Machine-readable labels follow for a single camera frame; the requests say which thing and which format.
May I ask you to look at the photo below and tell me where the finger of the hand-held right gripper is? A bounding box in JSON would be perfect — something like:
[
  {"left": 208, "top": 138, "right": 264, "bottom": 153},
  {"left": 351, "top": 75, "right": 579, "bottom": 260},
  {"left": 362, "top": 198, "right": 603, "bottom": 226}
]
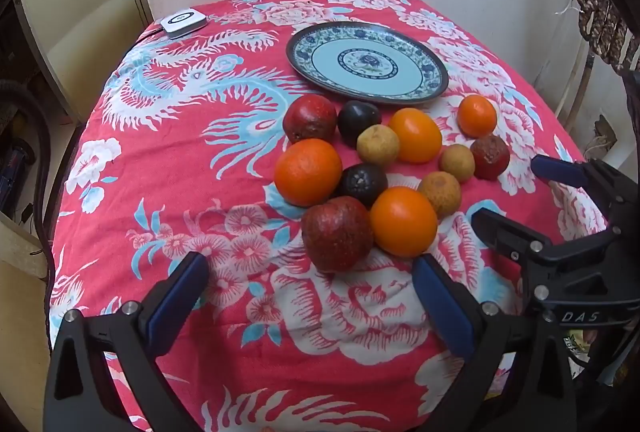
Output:
[
  {"left": 531, "top": 155, "right": 640, "bottom": 233},
  {"left": 471, "top": 208, "right": 616, "bottom": 273}
]

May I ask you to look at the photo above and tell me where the blue patterned ceramic plate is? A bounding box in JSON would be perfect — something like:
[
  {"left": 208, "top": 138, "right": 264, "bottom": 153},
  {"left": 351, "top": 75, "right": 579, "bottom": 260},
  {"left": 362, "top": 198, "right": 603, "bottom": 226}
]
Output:
[{"left": 286, "top": 22, "right": 449, "bottom": 105}]

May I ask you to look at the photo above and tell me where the white square device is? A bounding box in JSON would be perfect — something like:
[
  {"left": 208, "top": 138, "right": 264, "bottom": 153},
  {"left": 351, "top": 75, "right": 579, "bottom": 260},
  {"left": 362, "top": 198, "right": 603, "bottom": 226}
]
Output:
[{"left": 160, "top": 8, "right": 208, "bottom": 39}]

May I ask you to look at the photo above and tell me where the orange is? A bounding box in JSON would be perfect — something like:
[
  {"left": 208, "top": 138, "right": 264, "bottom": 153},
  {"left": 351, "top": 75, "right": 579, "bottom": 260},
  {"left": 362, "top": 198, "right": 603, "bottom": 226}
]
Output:
[
  {"left": 274, "top": 138, "right": 343, "bottom": 207},
  {"left": 369, "top": 186, "right": 439, "bottom": 258},
  {"left": 388, "top": 108, "right": 443, "bottom": 164},
  {"left": 457, "top": 94, "right": 498, "bottom": 139}
]

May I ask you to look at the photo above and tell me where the thick black cable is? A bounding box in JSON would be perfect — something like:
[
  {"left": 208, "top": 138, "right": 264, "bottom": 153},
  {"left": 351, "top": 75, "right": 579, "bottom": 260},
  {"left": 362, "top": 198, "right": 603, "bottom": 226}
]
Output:
[{"left": 0, "top": 82, "right": 52, "bottom": 237}]

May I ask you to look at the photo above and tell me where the brownish yellow lime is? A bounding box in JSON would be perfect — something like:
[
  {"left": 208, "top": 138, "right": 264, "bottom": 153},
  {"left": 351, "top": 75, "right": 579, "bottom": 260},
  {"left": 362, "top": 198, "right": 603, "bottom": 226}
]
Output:
[
  {"left": 417, "top": 171, "right": 462, "bottom": 220},
  {"left": 356, "top": 124, "right": 401, "bottom": 165},
  {"left": 440, "top": 144, "right": 476, "bottom": 181}
]

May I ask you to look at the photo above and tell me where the red floral tablecloth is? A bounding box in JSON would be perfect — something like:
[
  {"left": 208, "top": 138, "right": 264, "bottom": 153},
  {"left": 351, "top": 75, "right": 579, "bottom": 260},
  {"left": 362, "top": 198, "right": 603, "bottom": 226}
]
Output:
[{"left": 47, "top": 0, "right": 608, "bottom": 432}]

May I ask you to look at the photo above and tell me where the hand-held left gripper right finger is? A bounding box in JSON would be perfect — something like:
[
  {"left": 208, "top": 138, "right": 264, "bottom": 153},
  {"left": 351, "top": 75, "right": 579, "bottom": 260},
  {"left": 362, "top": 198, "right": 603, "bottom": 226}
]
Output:
[{"left": 412, "top": 254, "right": 576, "bottom": 432}]

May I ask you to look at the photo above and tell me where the small shrivelled red pomegranate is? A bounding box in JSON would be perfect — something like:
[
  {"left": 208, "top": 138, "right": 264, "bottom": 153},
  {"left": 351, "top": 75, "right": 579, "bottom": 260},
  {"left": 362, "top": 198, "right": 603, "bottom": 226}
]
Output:
[{"left": 470, "top": 135, "right": 511, "bottom": 181}]

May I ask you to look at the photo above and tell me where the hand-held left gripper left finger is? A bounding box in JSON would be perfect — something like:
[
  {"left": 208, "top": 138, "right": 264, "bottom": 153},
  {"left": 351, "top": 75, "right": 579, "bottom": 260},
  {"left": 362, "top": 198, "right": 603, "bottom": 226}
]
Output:
[{"left": 44, "top": 252, "right": 210, "bottom": 432}]

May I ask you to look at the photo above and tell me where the mottled red pomegranate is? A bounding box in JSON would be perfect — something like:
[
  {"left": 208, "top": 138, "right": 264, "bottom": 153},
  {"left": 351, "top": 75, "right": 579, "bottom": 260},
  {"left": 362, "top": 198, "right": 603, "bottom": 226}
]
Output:
[{"left": 301, "top": 196, "right": 374, "bottom": 273}]

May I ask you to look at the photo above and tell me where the metal rack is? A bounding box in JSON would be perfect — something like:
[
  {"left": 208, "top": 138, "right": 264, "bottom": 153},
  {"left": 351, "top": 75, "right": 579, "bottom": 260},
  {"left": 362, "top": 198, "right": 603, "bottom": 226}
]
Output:
[{"left": 557, "top": 54, "right": 596, "bottom": 123}]

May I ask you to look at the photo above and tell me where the smooth red pomegranate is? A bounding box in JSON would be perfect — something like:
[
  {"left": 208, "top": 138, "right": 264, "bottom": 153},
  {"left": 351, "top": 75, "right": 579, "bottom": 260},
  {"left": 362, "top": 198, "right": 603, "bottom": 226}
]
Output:
[{"left": 282, "top": 94, "right": 338, "bottom": 143}]

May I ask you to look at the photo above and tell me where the dark purple mangosteen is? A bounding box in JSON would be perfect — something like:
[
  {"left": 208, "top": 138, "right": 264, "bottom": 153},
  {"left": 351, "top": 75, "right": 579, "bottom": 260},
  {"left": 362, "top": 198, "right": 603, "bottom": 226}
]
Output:
[
  {"left": 340, "top": 163, "right": 389, "bottom": 207},
  {"left": 337, "top": 100, "right": 382, "bottom": 147}
]

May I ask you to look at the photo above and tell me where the thin black device cable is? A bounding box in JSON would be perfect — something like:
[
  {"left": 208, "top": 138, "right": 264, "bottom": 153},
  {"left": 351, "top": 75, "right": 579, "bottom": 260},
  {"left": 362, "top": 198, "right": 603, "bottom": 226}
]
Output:
[{"left": 132, "top": 26, "right": 164, "bottom": 48}]

